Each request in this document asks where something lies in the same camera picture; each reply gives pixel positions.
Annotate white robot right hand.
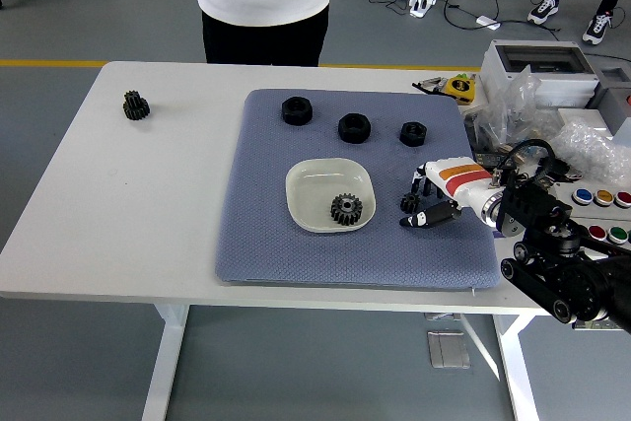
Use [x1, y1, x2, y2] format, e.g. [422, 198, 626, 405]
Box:
[397, 157, 495, 230]

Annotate large black gear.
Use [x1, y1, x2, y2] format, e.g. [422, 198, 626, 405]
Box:
[329, 192, 364, 228]

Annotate white square dish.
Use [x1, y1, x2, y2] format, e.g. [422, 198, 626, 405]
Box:
[285, 157, 377, 235]

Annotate small black hex nut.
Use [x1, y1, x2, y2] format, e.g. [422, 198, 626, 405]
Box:
[399, 121, 428, 148]

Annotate medium black hex nut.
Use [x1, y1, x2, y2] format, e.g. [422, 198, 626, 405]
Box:
[337, 112, 372, 144]

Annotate white button control box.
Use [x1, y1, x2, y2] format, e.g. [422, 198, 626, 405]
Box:
[551, 178, 631, 249]

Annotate white flat box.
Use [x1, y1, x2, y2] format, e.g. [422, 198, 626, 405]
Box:
[556, 105, 615, 139]

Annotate large black hex nut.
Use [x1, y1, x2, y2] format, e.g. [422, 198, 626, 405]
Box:
[281, 96, 313, 125]

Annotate black labelled control box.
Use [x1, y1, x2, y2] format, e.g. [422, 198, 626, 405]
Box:
[571, 319, 622, 331]

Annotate flat black adapter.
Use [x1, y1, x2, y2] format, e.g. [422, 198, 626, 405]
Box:
[473, 150, 512, 169]

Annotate yellow tape measure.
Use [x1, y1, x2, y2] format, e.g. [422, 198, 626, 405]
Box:
[440, 74, 477, 105]

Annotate clear plastic parts bag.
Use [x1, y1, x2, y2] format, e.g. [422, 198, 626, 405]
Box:
[472, 65, 561, 154]

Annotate metal pliers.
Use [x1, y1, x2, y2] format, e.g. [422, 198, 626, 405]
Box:
[411, 76, 448, 96]

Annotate metal floor plate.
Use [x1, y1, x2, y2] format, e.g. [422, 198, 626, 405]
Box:
[426, 330, 470, 370]

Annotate white power strip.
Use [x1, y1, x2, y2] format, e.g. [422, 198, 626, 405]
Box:
[408, 0, 439, 18]

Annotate white table leg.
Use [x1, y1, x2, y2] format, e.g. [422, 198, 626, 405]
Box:
[141, 303, 191, 421]
[492, 313, 541, 421]

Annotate blue-grey textured mat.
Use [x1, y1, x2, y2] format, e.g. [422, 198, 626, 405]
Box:
[213, 88, 502, 293]

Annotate black double gear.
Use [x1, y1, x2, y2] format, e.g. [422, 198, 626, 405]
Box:
[122, 90, 151, 121]

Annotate white electrical enclosure box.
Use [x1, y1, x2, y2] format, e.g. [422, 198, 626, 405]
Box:
[478, 38, 602, 109]

